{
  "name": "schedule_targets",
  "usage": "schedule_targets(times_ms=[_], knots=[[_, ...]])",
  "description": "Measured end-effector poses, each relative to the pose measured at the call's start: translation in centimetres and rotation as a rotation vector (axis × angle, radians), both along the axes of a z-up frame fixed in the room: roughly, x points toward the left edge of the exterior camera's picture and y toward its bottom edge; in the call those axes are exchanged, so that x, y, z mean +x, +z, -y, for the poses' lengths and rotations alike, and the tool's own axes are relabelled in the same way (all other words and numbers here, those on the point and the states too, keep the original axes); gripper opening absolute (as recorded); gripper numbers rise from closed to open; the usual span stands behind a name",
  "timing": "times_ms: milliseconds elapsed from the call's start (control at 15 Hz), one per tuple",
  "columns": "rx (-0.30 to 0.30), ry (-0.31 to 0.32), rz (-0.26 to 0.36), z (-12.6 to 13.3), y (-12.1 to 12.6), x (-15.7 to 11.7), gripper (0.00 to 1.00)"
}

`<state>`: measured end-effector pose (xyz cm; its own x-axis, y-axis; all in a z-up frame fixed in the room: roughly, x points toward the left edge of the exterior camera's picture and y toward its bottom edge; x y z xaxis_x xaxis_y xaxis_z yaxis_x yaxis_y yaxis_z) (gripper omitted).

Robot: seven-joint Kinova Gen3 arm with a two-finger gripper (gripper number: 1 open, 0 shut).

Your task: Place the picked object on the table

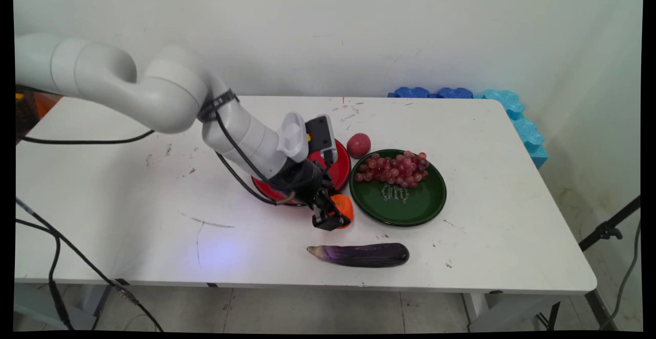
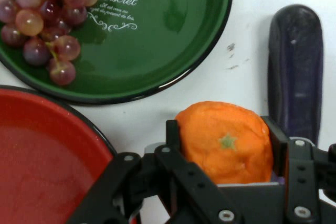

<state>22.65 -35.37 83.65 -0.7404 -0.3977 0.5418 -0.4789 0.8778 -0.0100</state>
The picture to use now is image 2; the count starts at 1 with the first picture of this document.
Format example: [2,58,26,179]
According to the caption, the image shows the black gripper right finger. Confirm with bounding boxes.
[260,115,336,224]

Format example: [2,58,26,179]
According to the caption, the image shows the red round plate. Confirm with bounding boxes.
[0,85,119,224]

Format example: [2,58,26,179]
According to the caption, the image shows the orange mandarin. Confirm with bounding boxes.
[174,100,275,185]

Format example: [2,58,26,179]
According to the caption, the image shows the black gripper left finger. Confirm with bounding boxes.
[65,119,243,224]

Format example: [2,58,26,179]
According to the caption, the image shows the purple eggplant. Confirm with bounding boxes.
[267,4,324,146]

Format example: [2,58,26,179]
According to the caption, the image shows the green round plate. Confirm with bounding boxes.
[0,0,234,105]

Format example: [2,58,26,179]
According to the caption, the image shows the red grape bunch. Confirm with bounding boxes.
[0,0,112,87]

